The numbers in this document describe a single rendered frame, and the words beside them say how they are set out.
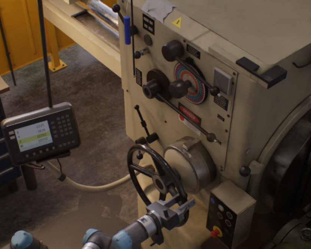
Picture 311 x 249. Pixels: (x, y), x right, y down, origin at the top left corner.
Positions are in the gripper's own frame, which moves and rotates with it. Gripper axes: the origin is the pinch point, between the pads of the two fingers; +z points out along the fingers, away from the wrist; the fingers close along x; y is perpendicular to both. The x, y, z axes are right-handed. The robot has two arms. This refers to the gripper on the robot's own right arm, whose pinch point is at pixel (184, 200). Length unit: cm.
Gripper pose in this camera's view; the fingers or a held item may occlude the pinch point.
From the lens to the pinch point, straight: 192.0
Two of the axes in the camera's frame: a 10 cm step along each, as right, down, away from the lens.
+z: 7.7, -4.4, 4.6
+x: -5.9, -2.2, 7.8
